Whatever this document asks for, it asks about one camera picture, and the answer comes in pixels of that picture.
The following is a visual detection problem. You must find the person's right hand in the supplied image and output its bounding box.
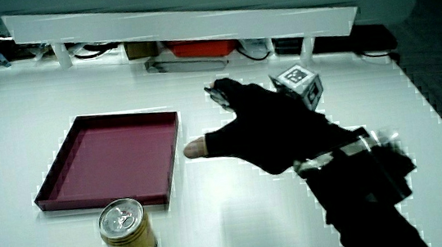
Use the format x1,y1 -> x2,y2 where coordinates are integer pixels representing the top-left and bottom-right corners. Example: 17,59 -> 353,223
175,57 -> 375,185

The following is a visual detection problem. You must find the gold red bull can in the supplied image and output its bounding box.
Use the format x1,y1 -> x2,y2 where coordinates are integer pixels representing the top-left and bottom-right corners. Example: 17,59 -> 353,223
95,194 -> 159,247

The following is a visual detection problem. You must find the person's right forearm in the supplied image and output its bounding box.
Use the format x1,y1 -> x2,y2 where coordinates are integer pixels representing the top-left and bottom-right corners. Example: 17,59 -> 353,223
290,122 -> 431,247

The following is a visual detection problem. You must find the white desk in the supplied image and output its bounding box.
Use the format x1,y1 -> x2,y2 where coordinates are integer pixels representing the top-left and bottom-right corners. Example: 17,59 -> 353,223
0,13 -> 442,247

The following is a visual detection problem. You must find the black box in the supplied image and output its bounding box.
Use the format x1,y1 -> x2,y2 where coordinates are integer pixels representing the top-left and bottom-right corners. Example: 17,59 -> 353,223
272,35 -> 306,58

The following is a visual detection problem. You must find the grey flat device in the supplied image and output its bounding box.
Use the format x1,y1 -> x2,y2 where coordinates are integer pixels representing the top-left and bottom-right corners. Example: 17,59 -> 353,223
143,50 -> 231,79

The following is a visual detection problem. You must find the red box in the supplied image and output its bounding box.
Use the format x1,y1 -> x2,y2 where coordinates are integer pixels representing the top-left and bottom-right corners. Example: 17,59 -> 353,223
165,34 -> 240,63

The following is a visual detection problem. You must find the white shelf riser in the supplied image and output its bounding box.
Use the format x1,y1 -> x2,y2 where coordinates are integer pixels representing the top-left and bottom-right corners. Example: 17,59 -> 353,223
0,0 -> 363,94

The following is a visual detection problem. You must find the brown box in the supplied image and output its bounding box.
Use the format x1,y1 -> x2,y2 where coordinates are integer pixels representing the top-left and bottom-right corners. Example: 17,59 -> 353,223
123,39 -> 160,62

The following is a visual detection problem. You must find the dark red shallow tray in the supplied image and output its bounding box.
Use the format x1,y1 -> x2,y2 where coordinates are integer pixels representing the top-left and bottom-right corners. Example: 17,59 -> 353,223
25,105 -> 189,219

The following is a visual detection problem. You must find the black cable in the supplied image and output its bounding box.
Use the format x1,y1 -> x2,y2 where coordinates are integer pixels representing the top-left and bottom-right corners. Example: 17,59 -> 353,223
71,43 -> 121,61
234,42 -> 273,64
354,44 -> 401,68

